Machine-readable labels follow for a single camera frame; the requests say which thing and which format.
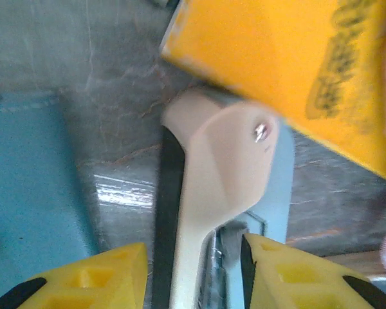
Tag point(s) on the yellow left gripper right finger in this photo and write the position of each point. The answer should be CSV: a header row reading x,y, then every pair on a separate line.
x,y
296,280

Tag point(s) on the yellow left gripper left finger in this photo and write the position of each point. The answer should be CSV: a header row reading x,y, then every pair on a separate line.
x,y
93,280

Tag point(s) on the teal snap notebook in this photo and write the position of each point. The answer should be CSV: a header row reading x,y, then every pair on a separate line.
x,y
29,177

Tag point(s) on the yellow book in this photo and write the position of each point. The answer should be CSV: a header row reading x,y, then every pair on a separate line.
x,y
260,48

